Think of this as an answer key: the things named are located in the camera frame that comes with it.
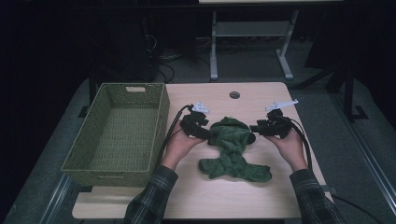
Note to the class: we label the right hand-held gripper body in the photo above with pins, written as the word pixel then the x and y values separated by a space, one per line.
pixel 275 126

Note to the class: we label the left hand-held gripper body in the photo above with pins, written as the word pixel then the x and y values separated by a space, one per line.
pixel 191 124

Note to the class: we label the green fleece garment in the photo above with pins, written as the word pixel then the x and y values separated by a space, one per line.
pixel 232 141

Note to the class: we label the person's left hand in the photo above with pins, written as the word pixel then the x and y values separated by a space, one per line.
pixel 179 147

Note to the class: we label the person's right hand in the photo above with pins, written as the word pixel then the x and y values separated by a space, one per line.
pixel 292 151

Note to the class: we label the green woven basket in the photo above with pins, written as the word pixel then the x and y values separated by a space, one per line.
pixel 124 133

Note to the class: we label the black metal stand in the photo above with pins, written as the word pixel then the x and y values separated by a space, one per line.
pixel 349 93

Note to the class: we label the white metal rack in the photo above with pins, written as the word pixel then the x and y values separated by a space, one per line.
pixel 249 28

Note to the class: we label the metal floor rail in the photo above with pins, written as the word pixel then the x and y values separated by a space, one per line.
pixel 56 199
pixel 367 158

